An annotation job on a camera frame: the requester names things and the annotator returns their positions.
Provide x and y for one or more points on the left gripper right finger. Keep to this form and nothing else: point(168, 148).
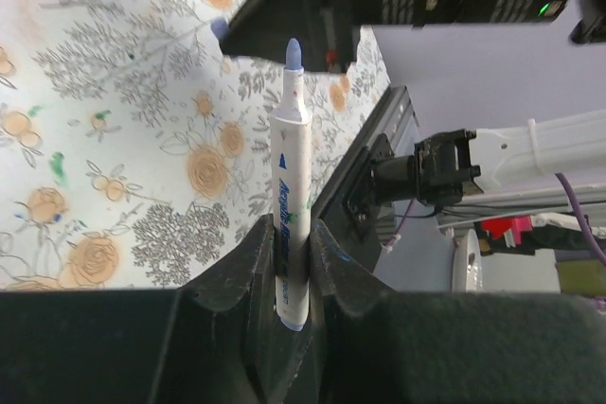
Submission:
point(385, 346)

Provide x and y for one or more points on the white blue marker pen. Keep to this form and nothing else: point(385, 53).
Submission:
point(291, 168)

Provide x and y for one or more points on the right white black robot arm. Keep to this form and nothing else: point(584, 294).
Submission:
point(493, 80)

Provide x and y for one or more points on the aluminium frame rail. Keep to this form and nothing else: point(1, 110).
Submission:
point(478, 207)

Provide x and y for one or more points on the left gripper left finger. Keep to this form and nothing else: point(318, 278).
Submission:
point(193, 344)

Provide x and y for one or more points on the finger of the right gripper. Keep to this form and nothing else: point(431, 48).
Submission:
point(261, 29)
point(343, 36)

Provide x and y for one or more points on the purple pen cap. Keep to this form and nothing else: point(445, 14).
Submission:
point(219, 28)

